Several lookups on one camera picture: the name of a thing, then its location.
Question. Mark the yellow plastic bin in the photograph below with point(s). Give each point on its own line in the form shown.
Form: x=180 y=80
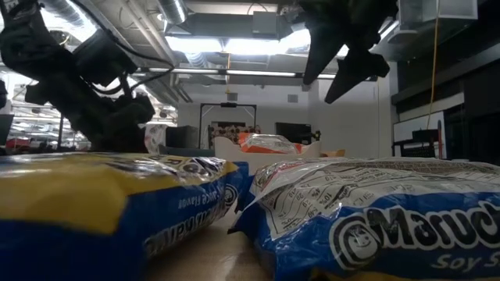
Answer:
x=332 y=153

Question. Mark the silver ceiling duct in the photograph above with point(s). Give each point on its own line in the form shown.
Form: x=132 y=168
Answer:
x=173 y=11

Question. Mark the white plastic bin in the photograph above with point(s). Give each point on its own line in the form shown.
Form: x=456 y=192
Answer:
x=234 y=154

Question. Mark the orange Maruchan noodle packet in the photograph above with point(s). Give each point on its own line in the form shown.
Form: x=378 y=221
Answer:
x=269 y=143

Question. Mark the black box monitor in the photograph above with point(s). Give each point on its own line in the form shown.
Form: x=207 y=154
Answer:
x=181 y=136

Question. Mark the long ceiling light strip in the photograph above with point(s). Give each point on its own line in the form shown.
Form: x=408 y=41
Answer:
x=234 y=72

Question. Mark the black metal gantry frame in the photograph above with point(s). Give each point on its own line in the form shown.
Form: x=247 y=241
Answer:
x=227 y=105

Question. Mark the black cabinet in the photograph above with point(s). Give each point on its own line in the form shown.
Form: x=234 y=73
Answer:
x=293 y=132

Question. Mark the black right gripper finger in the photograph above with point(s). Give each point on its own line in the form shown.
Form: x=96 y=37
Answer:
x=320 y=50
x=359 y=70

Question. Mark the blue Maruchan noodle packet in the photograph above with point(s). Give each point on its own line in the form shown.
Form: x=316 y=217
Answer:
x=351 y=203
x=78 y=195

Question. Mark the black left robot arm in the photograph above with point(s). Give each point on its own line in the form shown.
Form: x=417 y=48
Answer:
x=39 y=58

